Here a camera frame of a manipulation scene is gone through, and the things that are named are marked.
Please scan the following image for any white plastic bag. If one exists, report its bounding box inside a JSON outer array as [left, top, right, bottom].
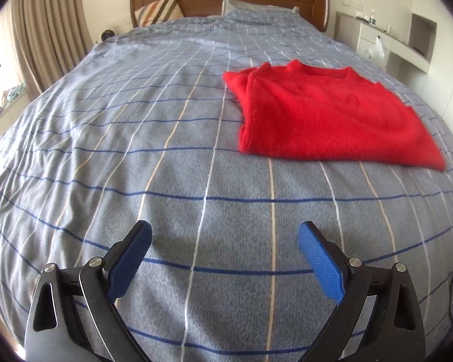
[[363, 36, 386, 72]]

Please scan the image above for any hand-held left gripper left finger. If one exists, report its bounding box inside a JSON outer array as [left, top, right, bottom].
[[24, 220, 153, 362]]

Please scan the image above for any beige curtain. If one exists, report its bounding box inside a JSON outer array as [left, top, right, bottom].
[[9, 0, 95, 99]]

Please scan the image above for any grey plaid bed blanket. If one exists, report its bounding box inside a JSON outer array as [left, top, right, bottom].
[[0, 8, 453, 362]]

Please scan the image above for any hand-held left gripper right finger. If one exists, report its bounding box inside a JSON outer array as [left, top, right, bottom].
[[299, 220, 426, 362]]

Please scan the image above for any white built-in desk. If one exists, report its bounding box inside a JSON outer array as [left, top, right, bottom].
[[334, 11, 439, 95]]

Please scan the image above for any white window cabinet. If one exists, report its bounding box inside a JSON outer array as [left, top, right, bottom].
[[0, 90, 33, 151]]

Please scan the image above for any grey pillow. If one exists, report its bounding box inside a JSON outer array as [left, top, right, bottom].
[[222, 0, 300, 16]]

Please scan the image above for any red knit sweater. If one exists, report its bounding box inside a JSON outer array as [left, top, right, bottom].
[[223, 59, 447, 170]]

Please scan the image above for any pile of clothes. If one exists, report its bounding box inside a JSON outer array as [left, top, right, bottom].
[[2, 83, 27, 103]]

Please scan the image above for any striped pillow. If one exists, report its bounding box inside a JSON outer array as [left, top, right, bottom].
[[134, 0, 184, 28]]

